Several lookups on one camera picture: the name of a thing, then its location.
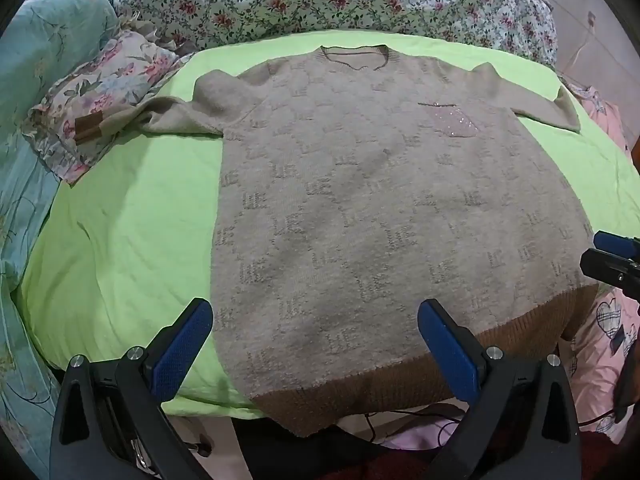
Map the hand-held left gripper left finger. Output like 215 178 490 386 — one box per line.
50 298 213 480

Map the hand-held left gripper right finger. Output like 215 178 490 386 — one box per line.
417 298 584 480

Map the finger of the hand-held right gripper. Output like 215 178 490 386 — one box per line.
579 230 640 307

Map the beige knitted sweater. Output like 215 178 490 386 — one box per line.
131 45 600 438

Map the green bed sheet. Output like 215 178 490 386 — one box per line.
20 30 640 418

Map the pink patterned cloth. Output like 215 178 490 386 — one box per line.
559 77 640 442

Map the pink floral pillow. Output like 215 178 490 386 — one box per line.
25 29 196 187

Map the teal floral duvet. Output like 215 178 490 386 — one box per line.
0 0 132 476

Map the red floral quilt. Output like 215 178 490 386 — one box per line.
111 0 558 68

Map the black cable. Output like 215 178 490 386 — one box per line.
361 409 468 447

